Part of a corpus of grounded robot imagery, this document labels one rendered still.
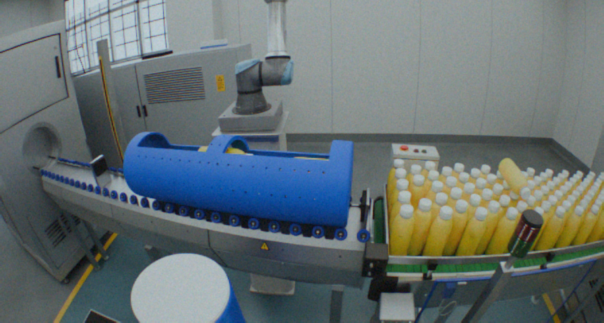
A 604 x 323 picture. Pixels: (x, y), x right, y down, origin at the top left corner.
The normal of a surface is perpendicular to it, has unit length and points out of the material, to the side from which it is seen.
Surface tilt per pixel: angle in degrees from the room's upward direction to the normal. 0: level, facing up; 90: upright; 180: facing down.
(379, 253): 0
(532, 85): 90
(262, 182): 64
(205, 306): 0
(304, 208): 93
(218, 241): 71
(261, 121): 90
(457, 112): 90
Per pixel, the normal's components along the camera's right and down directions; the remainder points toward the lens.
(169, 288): -0.04, -0.90
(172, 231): -0.22, 0.11
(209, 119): -0.07, 0.44
